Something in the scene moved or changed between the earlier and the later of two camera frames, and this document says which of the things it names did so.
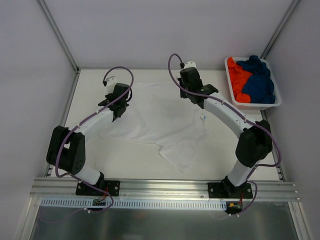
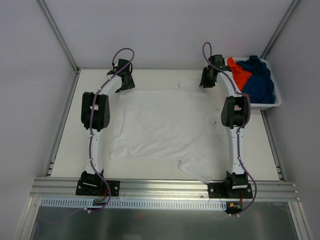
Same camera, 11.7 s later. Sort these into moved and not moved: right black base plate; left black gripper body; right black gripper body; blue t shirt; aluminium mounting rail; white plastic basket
Moved: right black gripper body; left black gripper body
Not moved: right black base plate; white plastic basket; blue t shirt; aluminium mounting rail
